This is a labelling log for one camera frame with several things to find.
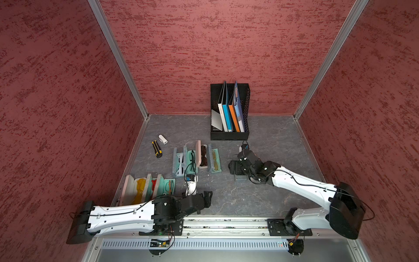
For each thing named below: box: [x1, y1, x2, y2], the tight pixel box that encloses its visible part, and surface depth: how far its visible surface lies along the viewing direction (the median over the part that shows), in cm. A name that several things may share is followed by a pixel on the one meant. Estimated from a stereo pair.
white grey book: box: [210, 81, 229, 133], surface depth 96 cm
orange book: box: [228, 93, 241, 133], surface depth 89 cm
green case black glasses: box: [186, 150, 199, 175], surface depth 98 cm
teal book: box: [222, 81, 233, 133], surface depth 91 cm
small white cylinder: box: [158, 134, 169, 145], surface depth 105 cm
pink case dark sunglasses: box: [195, 139, 208, 169], surface depth 95 cm
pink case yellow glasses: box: [120, 173, 152, 206], surface depth 84 cm
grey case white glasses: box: [172, 145, 188, 178], surface depth 94 cm
